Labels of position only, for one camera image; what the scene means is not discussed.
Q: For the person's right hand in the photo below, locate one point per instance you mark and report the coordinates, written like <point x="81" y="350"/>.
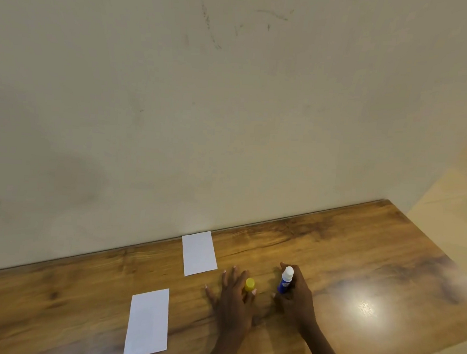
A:
<point x="298" y="307"/>

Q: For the person's left hand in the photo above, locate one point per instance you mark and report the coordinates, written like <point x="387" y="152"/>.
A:
<point x="232" y="310"/>

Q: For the blue glue stick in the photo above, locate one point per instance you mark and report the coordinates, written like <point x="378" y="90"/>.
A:
<point x="285" y="282"/>

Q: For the yellow glue stick cap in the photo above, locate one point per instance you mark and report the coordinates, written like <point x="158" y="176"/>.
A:
<point x="250" y="284"/>

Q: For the white paper card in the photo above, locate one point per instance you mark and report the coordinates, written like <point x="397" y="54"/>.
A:
<point x="199" y="253"/>
<point x="147" y="324"/>

